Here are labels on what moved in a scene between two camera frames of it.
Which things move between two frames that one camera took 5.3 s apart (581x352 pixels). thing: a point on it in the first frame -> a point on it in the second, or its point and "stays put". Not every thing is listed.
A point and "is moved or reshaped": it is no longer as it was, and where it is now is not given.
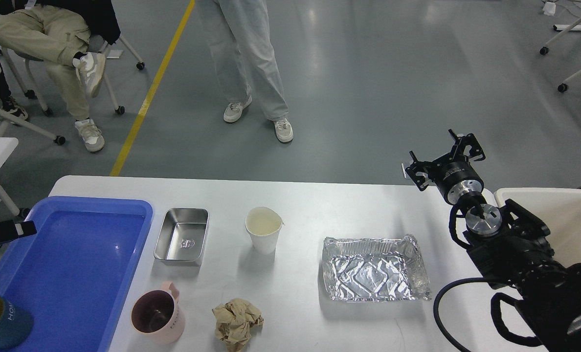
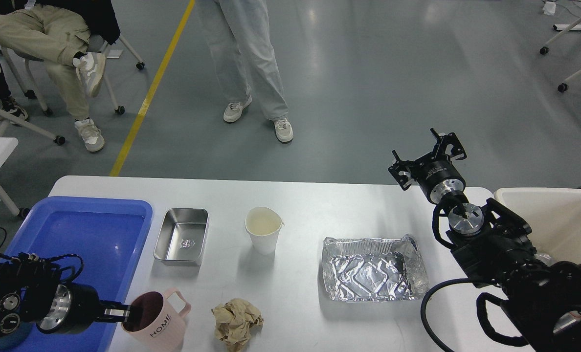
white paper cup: x=264 y=225 stays put
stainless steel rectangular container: x=181 y=236 stays put
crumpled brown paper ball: x=234 y=319 stays put
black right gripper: x=456 y=178 -> x=442 y=182
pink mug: x=156 y=314 is moved or reshaped
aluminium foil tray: x=375 y=269 stays put
